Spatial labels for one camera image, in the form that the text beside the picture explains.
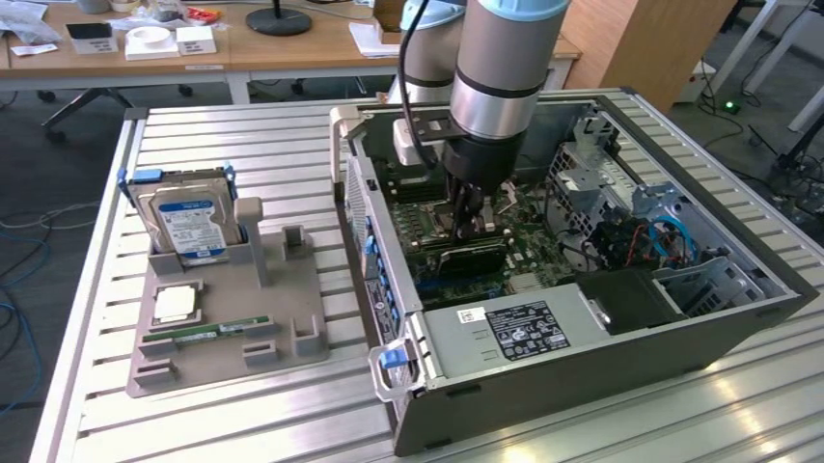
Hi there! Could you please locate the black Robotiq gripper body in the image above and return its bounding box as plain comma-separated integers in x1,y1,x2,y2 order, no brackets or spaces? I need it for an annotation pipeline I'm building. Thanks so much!
440,132,526,194

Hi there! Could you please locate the black Nvidia graphics card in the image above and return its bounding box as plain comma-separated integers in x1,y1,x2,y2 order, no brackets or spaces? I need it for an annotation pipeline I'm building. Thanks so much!
420,235,510,281

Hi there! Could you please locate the CPU socket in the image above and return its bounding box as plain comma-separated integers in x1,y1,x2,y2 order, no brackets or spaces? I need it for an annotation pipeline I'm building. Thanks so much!
427,198,455,238

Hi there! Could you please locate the metal socket cover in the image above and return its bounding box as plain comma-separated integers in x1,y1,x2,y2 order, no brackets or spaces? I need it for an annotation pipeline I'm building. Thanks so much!
482,178,523,232

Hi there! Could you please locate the green motherboard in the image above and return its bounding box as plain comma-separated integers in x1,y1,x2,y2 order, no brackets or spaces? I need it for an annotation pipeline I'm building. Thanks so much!
384,173,585,310

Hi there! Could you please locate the perforated metal disk bay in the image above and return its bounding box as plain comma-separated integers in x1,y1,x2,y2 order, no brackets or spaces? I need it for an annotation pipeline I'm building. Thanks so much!
545,141,645,242

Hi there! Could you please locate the grey power supply unit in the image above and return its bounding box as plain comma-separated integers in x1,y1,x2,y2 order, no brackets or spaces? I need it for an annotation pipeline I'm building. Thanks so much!
411,284,610,383

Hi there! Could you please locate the white paper stack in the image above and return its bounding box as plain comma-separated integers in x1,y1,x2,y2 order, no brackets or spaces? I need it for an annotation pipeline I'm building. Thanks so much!
348,21,404,59

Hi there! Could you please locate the brown cardboard box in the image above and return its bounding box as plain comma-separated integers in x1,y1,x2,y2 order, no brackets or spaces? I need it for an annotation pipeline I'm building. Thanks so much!
372,0,408,34

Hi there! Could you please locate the wooden cabinet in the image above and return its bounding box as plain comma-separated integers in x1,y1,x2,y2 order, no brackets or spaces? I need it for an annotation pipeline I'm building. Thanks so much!
558,0,738,113

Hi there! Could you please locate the wooden office desk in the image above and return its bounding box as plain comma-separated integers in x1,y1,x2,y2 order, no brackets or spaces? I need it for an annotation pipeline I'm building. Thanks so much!
0,0,232,93
228,0,585,105

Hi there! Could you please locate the white box with red button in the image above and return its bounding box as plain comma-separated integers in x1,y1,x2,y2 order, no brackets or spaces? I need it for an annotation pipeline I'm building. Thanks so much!
686,61,717,105

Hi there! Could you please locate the dark grey PC case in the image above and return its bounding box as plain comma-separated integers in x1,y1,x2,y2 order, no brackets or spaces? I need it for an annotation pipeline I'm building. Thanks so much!
328,94,822,457

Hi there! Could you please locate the grey metal disk bay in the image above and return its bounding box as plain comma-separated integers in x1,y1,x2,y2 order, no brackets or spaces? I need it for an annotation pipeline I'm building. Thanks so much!
653,255,773,317

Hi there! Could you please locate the grey parts rack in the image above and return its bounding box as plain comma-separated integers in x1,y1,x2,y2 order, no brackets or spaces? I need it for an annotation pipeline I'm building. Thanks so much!
125,195,334,400

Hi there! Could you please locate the hard disk with blue caddy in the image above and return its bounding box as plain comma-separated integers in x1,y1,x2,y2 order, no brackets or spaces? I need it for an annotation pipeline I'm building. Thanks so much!
113,163,243,267

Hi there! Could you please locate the black round lamp base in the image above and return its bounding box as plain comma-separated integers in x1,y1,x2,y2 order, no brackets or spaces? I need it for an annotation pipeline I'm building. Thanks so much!
245,0,315,38

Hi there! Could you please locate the silver CPU chip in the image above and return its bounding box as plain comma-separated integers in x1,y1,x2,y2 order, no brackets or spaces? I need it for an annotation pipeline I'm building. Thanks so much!
151,287,199,323

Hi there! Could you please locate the black tripod stand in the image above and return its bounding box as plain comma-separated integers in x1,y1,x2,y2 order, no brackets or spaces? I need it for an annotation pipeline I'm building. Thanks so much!
769,110,824,218

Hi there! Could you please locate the plain white box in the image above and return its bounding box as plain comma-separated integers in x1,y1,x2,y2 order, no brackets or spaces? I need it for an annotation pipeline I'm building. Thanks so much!
176,25,217,57

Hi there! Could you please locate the flat white box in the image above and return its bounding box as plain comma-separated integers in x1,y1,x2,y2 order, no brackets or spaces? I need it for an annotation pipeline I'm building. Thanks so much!
124,38,181,62

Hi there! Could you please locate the white tape roll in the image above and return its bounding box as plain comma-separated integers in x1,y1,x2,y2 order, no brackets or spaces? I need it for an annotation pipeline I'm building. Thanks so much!
125,26,171,48

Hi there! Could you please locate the black chair base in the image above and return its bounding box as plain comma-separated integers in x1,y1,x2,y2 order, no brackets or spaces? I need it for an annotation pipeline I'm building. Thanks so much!
37,88,137,145

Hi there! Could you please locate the clear plastic wrap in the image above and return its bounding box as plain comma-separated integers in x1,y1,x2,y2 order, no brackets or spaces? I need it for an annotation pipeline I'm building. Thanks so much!
105,14,169,31

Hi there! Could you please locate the white box with black top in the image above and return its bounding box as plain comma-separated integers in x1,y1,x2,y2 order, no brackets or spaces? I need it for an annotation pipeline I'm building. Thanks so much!
65,22,121,55

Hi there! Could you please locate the crumpled grey plastic bag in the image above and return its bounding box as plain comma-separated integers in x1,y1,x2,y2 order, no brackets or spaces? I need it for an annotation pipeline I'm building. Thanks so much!
0,0,52,45

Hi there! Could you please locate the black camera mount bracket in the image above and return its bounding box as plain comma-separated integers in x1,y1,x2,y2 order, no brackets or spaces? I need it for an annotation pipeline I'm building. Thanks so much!
411,108,466,146

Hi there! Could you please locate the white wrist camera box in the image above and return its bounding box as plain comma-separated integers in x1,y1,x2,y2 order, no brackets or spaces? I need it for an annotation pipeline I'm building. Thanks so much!
390,119,447,167

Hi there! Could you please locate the black wire bundle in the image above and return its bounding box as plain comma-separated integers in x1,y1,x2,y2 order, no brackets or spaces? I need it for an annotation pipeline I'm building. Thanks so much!
586,219,635,269

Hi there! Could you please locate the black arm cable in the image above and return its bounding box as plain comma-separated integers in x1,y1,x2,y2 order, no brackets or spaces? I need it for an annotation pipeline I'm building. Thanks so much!
396,0,443,170

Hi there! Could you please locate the thin red wire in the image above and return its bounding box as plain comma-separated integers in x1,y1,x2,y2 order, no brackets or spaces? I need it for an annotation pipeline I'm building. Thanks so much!
626,224,653,267

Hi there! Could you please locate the blue SATA wire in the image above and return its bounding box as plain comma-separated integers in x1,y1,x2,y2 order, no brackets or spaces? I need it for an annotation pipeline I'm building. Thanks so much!
646,216,701,265

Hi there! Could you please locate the white table frame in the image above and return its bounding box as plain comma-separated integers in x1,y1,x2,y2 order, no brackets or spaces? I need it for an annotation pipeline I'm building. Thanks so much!
702,0,824,132

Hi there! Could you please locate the white floor cable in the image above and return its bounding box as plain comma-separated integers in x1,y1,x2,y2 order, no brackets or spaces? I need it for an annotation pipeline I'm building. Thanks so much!
0,202,97,231

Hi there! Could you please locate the blue floor cable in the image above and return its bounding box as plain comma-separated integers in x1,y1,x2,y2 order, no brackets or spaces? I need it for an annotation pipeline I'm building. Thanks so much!
0,231,53,416

